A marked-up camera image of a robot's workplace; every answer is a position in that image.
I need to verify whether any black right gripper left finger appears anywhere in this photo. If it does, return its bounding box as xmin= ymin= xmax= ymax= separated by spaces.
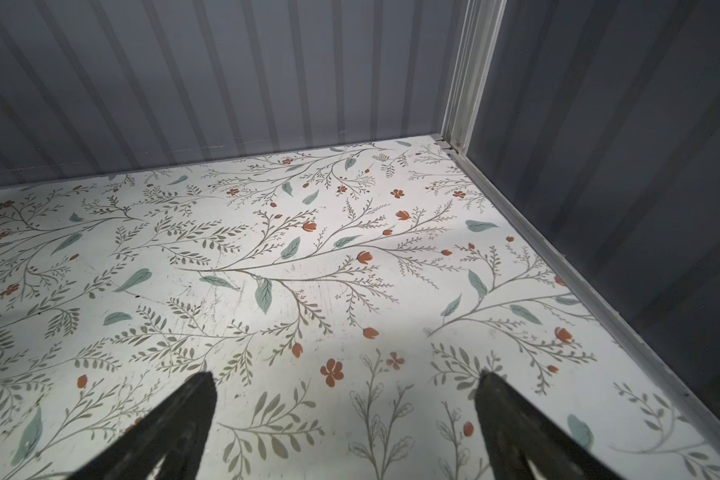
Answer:
xmin=70 ymin=372 xmax=218 ymax=479

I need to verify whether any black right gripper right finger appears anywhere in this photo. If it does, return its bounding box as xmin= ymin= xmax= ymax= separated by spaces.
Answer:
xmin=474 ymin=370 xmax=620 ymax=480

